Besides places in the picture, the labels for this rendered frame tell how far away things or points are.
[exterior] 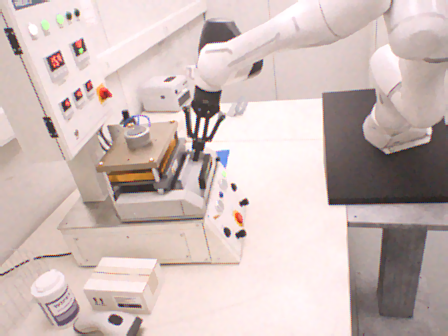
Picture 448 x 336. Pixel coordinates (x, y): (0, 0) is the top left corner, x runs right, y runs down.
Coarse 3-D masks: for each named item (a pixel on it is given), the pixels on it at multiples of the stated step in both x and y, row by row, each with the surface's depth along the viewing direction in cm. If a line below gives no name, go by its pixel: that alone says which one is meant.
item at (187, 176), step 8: (184, 160) 128; (200, 160) 126; (184, 168) 115; (192, 168) 122; (200, 168) 122; (176, 176) 120; (184, 176) 114; (192, 176) 118; (208, 176) 117; (176, 184) 115; (184, 184) 113; (192, 184) 114; (208, 184) 114; (200, 192) 110; (208, 192) 113
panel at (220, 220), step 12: (216, 180) 124; (228, 180) 133; (216, 192) 120; (228, 192) 128; (240, 192) 137; (228, 204) 123; (216, 216) 110; (228, 216) 119; (216, 228) 109; (240, 228) 123; (228, 240) 112; (240, 240) 119; (240, 252) 115
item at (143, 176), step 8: (168, 152) 115; (160, 168) 107; (112, 176) 108; (120, 176) 108; (128, 176) 108; (136, 176) 108; (144, 176) 107; (152, 176) 107; (160, 176) 107; (112, 184) 110; (120, 184) 110; (128, 184) 109; (136, 184) 109; (144, 184) 109
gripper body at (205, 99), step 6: (198, 90) 100; (204, 90) 100; (198, 96) 100; (204, 96) 99; (210, 96) 99; (216, 96) 100; (192, 102) 104; (198, 102) 103; (204, 102) 100; (210, 102) 100; (216, 102) 102; (192, 108) 105; (204, 108) 104; (210, 108) 104; (216, 108) 104; (204, 114) 105; (210, 114) 105
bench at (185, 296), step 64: (256, 128) 192; (320, 128) 181; (256, 192) 143; (320, 192) 137; (64, 256) 128; (256, 256) 114; (320, 256) 110; (0, 320) 108; (192, 320) 98; (256, 320) 95; (320, 320) 92
